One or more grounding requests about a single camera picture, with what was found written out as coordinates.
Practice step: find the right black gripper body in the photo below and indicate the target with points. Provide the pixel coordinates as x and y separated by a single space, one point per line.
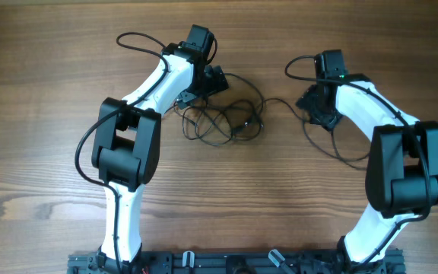
321 113

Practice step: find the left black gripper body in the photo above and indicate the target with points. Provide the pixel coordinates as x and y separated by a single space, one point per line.
209 84

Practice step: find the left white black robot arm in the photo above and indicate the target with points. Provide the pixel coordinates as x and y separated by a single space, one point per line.
126 146

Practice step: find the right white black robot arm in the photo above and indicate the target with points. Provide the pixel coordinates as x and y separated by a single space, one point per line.
401 180

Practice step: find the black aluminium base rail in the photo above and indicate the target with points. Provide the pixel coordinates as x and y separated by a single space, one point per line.
307 261

